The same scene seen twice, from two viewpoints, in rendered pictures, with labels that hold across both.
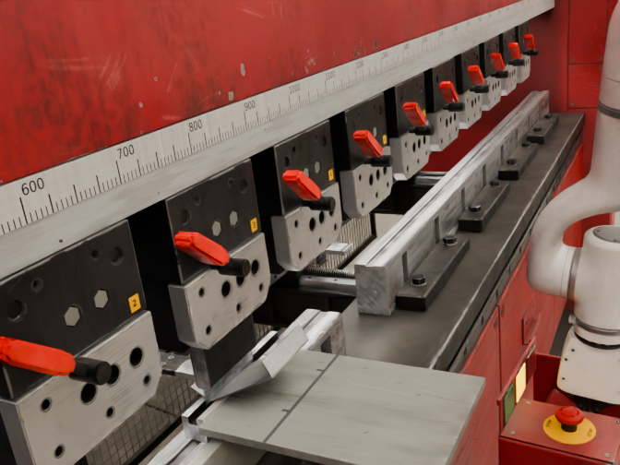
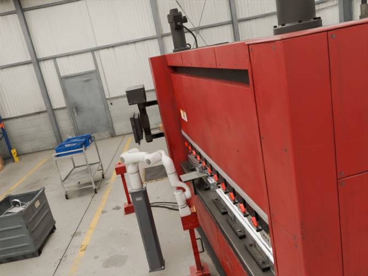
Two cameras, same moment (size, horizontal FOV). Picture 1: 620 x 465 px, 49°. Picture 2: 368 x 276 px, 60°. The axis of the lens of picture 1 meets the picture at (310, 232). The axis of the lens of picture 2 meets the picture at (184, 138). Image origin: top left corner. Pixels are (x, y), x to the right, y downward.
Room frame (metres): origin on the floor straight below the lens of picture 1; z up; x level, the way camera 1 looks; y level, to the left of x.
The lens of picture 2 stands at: (3.17, -2.05, 2.32)
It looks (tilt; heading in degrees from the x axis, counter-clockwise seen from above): 15 degrees down; 141
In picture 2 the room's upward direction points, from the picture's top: 11 degrees counter-clockwise
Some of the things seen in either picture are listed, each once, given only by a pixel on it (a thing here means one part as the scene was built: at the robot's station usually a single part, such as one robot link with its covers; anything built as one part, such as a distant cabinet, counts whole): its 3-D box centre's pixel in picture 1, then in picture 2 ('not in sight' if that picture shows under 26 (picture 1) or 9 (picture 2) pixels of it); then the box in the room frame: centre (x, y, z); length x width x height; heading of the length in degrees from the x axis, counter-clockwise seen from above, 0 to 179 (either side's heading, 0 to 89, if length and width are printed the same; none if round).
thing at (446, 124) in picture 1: (427, 104); (226, 182); (1.39, -0.27, 1.18); 0.15 x 0.09 x 0.17; 151
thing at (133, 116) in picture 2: not in sight; (137, 126); (-0.63, 0.20, 1.42); 0.45 x 0.12 x 0.36; 145
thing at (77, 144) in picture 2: not in sight; (71, 148); (-2.86, -0.01, 0.92); 0.50 x 0.36 x 0.18; 51
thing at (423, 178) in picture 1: (373, 188); not in sight; (2.07, -0.22, 0.81); 0.64 x 0.08 x 0.14; 61
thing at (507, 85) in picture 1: (494, 62); (256, 214); (1.91, -0.56, 1.18); 0.15 x 0.09 x 0.17; 151
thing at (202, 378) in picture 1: (224, 346); not in sight; (0.71, 0.11, 1.05); 0.10 x 0.02 x 0.10; 151
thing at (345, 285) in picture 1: (248, 286); not in sight; (1.42, 0.15, 0.81); 0.64 x 0.08 x 0.14; 61
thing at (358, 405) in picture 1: (344, 405); (193, 175); (0.64, -0.01, 1.00); 0.26 x 0.18 x 0.01; 61
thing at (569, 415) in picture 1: (569, 422); not in sight; (0.83, -0.34, 0.79); 0.04 x 0.04 x 0.04
